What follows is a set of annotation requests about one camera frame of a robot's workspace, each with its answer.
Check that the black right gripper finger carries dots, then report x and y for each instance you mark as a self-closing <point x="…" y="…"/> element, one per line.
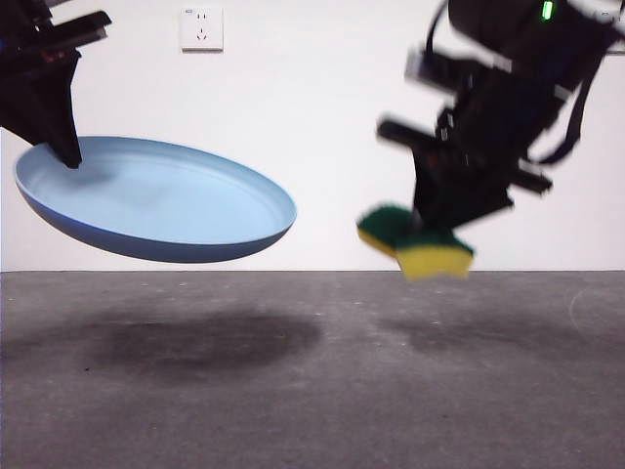
<point x="434" y="185"/>
<point x="476" y="200"/>

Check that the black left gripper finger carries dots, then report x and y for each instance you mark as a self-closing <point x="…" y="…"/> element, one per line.
<point x="19" y="102"/>
<point x="61" y="107"/>

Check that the yellow sponge with green scourer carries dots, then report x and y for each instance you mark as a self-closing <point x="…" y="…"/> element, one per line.
<point x="425" y="256"/>

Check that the blue round plate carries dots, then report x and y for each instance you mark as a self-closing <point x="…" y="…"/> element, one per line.
<point x="161" y="205"/>

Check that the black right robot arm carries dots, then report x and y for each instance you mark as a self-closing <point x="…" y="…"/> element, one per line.
<point x="512" y="29"/>

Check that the pale grey camera box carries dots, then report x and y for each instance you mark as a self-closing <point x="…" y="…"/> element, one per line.
<point x="420" y="63"/>

